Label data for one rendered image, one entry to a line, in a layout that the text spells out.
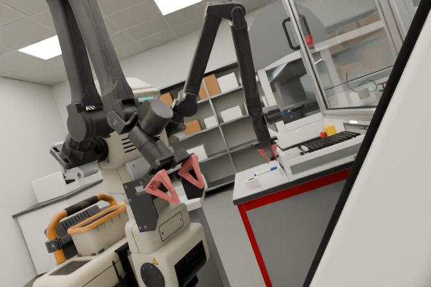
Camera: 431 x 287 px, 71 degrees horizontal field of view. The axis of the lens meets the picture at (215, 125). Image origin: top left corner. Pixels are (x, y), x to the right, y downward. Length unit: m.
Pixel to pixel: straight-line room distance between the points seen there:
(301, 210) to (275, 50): 1.11
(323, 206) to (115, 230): 0.92
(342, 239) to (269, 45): 2.01
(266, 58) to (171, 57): 3.67
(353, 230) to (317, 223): 1.37
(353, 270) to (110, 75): 0.67
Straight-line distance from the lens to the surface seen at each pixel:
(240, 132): 5.46
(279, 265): 1.59
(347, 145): 1.25
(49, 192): 4.61
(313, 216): 1.53
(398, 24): 0.87
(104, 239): 1.30
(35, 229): 4.50
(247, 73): 1.14
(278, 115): 1.25
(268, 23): 2.19
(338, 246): 0.19
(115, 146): 0.99
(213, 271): 1.88
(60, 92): 6.28
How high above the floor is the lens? 1.12
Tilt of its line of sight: level
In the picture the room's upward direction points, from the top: 20 degrees counter-clockwise
